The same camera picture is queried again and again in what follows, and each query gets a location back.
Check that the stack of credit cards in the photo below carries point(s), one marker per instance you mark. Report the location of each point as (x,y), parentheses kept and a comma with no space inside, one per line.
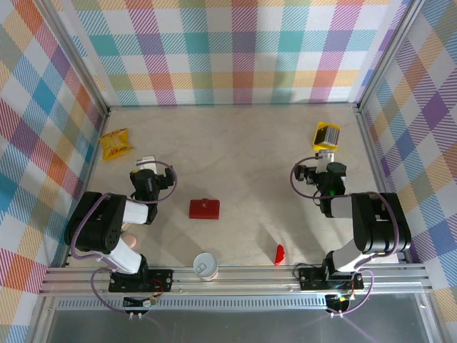
(326,135)

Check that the yellow plastic card tray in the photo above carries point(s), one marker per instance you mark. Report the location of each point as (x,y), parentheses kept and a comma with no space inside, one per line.
(320,125)

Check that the red leather card holder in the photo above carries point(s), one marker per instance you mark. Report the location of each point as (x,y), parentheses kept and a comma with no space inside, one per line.
(203,209)

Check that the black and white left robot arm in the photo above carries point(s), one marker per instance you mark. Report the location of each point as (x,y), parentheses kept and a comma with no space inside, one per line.
(96,221)

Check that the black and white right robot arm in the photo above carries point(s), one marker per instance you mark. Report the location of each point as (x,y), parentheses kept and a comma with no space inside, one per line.
(378,221)

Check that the yellow snack bag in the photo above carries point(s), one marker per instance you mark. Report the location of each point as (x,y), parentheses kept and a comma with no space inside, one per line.
(115,144)

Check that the small pink rounded object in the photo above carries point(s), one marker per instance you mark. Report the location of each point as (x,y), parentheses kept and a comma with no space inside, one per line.
(132,242)

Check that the red plastic slice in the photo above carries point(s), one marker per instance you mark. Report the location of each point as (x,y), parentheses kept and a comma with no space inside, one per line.
(280,254)

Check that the white tin can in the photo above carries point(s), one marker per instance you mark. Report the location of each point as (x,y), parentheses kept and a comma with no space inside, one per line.
(205,266)

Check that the small wiring connector board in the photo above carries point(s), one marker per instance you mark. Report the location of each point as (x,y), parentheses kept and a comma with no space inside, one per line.
(339,302)
(141,303)

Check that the perforated metal strip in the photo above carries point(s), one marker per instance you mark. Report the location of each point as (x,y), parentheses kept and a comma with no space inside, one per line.
(232,304)

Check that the grey metal sheet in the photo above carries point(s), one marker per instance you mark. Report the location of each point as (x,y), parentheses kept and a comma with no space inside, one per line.
(232,327)

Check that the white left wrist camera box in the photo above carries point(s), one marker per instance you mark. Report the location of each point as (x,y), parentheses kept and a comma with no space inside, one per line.
(147,162)

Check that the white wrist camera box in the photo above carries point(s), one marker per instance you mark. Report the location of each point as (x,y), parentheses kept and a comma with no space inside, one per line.
(326,159)
(147,162)

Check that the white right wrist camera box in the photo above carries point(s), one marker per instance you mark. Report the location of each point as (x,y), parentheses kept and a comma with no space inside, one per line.
(326,159)

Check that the aluminium side rail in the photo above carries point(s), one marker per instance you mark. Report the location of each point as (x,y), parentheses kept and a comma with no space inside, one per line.
(375,168)
(93,168)

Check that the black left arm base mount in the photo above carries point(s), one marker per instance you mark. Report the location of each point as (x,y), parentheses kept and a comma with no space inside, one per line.
(160,280)

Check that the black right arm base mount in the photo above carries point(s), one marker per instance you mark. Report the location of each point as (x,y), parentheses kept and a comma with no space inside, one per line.
(310,280)

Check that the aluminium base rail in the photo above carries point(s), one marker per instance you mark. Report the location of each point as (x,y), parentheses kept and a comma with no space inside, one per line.
(250,282)

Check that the aluminium frame post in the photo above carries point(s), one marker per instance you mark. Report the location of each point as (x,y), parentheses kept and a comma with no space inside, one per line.
(71,57)
(389,57)

